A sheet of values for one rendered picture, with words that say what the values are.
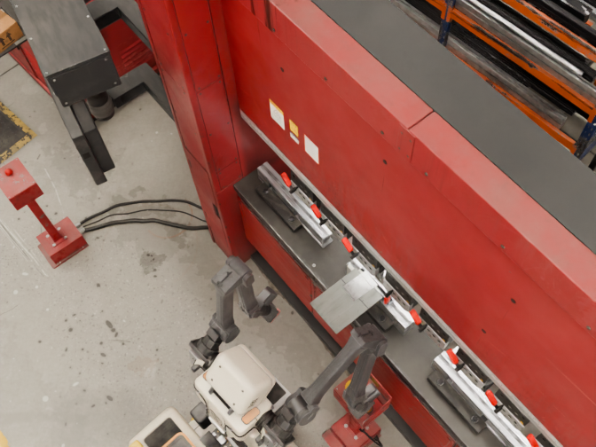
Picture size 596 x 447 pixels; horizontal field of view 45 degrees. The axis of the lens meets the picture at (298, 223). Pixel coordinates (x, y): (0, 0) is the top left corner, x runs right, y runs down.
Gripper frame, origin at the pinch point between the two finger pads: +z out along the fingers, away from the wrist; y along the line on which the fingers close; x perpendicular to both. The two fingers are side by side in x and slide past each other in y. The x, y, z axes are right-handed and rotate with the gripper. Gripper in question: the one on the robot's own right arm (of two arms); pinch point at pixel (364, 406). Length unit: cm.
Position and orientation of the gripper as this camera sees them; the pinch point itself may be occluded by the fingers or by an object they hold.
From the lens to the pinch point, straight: 321.8
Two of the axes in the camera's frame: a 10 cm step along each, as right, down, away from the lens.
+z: 2.2, 3.0, 9.3
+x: -6.3, -6.8, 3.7
